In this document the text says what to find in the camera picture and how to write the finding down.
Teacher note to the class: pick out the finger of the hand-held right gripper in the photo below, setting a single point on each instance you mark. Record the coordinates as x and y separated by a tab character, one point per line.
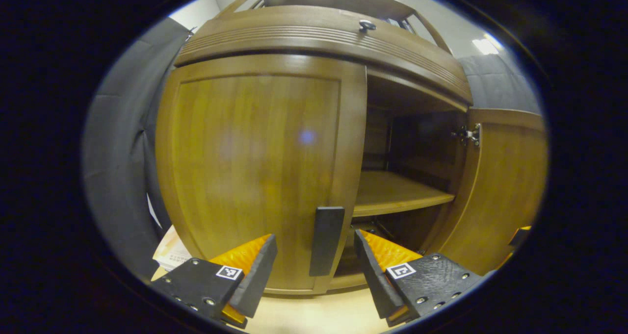
519	237

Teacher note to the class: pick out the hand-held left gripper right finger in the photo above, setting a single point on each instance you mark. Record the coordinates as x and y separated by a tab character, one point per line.
378	285

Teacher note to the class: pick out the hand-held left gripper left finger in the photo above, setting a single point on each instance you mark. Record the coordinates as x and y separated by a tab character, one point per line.
255	285

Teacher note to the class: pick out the wooden cabinet door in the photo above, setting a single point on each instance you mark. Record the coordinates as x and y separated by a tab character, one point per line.
505	187
245	167

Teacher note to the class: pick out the wooden double-door shoe cabinet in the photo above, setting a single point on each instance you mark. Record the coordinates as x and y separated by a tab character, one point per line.
417	142

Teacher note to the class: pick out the wooden cabinet shelf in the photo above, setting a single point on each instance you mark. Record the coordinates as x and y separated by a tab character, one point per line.
392	192

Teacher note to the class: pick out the metal door hinge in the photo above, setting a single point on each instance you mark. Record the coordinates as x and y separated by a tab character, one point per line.
470	135

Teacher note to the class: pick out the wooden cabinet drawer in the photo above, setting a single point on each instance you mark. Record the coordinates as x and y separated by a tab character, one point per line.
294	35

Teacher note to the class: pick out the small ceiling light panel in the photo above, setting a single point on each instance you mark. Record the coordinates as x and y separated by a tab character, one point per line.
485	44

